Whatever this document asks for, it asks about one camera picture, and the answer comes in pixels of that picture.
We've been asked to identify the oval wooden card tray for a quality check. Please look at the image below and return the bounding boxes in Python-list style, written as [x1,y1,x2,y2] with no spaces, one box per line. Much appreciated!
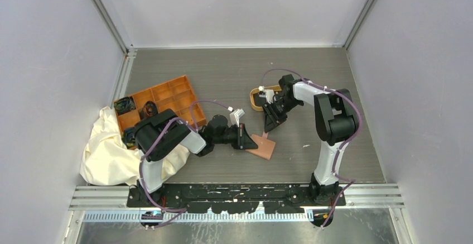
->
[250,85,282,112]

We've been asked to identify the dark rolled belt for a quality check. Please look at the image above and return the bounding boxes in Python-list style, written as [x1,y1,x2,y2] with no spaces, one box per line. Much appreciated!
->
[113,96,136,116]
[122,127,136,149]
[138,101,159,120]

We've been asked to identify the dark rolled belt upper left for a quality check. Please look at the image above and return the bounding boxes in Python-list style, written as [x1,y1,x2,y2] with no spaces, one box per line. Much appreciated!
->
[113,96,136,116]

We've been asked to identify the black mounting base plate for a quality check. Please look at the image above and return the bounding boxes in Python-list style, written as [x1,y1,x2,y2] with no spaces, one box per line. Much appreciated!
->
[126,183,346,214]

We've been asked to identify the orange compartment tray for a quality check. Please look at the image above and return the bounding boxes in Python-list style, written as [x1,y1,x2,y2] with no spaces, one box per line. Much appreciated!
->
[113,75,207,138]

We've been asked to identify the dark rolled belt bottom left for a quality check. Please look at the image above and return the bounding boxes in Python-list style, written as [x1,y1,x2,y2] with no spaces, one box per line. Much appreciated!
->
[122,127,136,149]

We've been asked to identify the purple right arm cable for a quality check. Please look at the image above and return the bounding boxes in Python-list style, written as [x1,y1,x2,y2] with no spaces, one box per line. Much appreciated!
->
[261,68,364,228]

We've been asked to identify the dark rolled belt middle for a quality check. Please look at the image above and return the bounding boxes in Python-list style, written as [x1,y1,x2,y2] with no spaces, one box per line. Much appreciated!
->
[138,101,159,120]

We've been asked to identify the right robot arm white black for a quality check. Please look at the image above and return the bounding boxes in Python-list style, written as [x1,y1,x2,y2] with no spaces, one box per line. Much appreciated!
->
[258,74,361,205]

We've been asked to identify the cream cloth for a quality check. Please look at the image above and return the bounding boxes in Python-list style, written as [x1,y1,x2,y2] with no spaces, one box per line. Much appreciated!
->
[80,107,190,191]

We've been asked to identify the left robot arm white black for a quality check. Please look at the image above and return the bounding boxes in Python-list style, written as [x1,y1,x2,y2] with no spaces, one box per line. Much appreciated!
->
[134,109,258,207]

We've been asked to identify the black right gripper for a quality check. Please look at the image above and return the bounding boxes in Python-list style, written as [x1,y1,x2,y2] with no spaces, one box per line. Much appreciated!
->
[262,97,302,133]

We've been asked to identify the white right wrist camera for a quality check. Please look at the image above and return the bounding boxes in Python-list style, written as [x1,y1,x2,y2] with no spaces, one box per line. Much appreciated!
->
[256,86,275,106]

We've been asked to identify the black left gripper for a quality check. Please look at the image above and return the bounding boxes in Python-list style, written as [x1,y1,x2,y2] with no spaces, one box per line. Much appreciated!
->
[214,123,258,150]

